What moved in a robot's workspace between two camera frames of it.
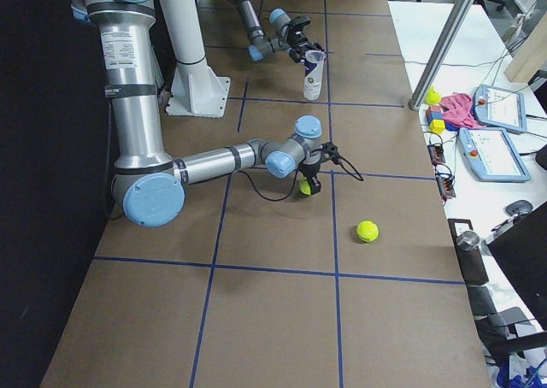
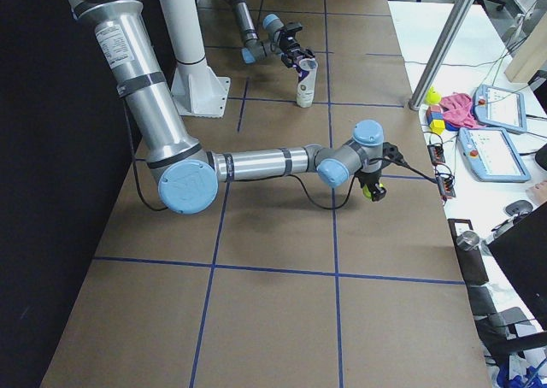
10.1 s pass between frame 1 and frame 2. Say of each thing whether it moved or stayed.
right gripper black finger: moved
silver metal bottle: stayed
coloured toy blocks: stayed
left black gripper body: moved
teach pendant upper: stayed
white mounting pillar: stayed
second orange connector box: stayed
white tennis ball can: moved
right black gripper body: moved
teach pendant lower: stayed
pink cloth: stayed
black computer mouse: stayed
